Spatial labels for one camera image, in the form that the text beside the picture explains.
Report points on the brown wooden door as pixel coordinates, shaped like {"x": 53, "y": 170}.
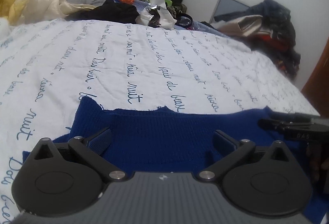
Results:
{"x": 318, "y": 77}

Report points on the white and silver wrapping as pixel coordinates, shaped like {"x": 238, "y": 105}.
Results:
{"x": 162, "y": 14}

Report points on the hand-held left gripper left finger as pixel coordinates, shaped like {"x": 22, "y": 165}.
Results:
{"x": 100, "y": 139}

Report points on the black garment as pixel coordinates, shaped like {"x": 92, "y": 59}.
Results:
{"x": 115, "y": 12}

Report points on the pile of dark clothes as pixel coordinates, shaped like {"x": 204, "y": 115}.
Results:
{"x": 275, "y": 23}

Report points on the blue beaded knit sweater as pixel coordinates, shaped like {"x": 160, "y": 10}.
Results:
{"x": 159, "y": 134}

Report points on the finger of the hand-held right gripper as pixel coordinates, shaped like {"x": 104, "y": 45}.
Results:
{"x": 277, "y": 124}
{"x": 293, "y": 114}

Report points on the grey framed panel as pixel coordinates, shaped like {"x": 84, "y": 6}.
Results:
{"x": 228, "y": 7}

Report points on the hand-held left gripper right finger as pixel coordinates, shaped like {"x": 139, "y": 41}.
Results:
{"x": 223, "y": 142}

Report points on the white script-printed bedspread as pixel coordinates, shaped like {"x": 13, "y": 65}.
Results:
{"x": 128, "y": 59}

